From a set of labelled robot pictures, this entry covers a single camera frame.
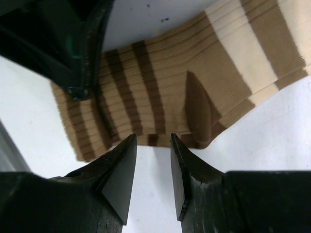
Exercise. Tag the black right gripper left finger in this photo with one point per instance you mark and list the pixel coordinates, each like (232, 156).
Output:
(92, 199)

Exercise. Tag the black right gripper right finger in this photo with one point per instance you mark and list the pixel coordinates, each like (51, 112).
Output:
(209, 201)

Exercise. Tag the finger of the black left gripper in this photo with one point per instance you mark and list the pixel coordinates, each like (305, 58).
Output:
(58, 39)

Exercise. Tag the brown striped sock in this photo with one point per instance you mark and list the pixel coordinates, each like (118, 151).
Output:
(195, 80)

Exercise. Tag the aluminium front rail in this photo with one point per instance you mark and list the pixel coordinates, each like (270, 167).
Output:
(10, 157)

